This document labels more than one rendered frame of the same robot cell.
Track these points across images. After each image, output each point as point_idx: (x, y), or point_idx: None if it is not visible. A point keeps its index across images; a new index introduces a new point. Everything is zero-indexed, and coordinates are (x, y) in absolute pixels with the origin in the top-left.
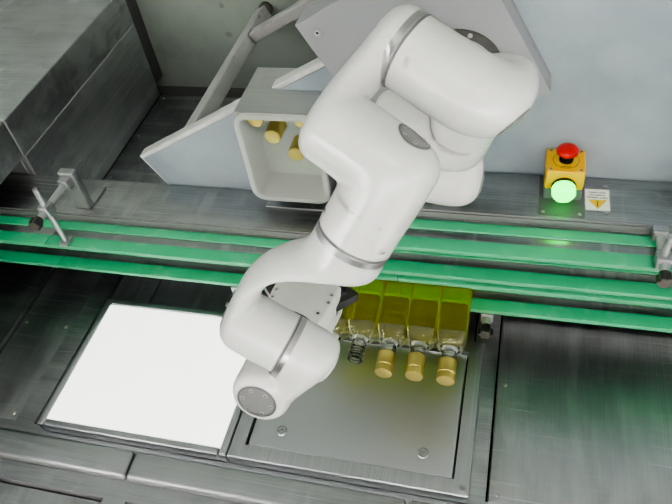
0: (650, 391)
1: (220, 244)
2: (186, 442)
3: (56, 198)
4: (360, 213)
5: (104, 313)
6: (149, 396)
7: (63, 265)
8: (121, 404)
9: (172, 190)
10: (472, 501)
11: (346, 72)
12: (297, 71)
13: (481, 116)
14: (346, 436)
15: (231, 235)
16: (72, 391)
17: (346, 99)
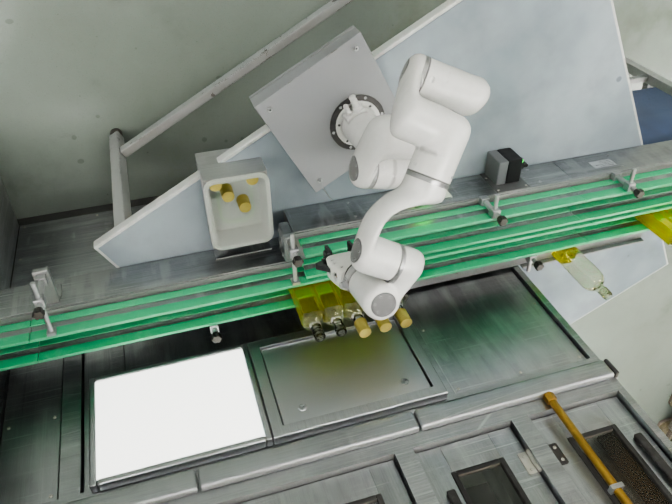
0: (502, 304)
1: (194, 294)
2: (236, 443)
3: (43, 291)
4: (444, 154)
5: (94, 389)
6: (181, 428)
7: (43, 359)
8: (160, 442)
9: (127, 270)
10: (448, 396)
11: (413, 85)
12: (236, 147)
13: (475, 99)
14: (349, 392)
15: (199, 286)
16: (106, 452)
17: (420, 97)
